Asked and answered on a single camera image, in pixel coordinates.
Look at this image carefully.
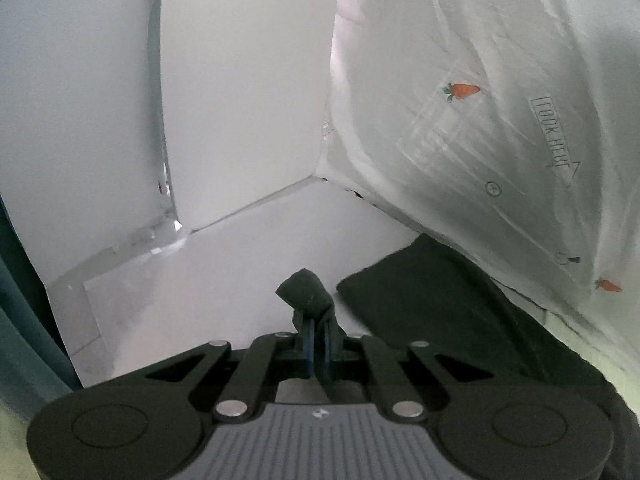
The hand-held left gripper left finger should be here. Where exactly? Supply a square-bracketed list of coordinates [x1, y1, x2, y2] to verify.
[144, 318, 317, 423]

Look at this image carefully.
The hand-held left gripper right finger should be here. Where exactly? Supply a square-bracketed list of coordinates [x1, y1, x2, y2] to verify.
[322, 318, 495, 423]

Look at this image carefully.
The black garment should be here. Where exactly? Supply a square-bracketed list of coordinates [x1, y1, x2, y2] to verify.
[276, 232, 640, 480]

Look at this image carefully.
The teal curtain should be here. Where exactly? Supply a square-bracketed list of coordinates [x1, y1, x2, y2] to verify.
[0, 194, 85, 423]

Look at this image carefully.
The white carrot-print blanket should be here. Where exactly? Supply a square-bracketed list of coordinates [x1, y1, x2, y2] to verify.
[316, 0, 640, 363]

